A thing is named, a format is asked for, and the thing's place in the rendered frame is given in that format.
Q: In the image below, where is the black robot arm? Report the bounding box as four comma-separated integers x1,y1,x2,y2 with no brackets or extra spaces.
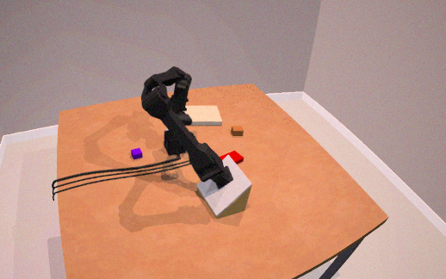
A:
141,66,233,189

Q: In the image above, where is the small purple cube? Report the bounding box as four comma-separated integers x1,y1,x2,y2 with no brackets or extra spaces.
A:
131,148,142,159

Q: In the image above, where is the red flat block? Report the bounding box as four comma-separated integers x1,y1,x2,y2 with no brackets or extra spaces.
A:
220,151,244,164

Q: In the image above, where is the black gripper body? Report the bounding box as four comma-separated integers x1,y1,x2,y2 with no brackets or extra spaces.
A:
171,95,192,125

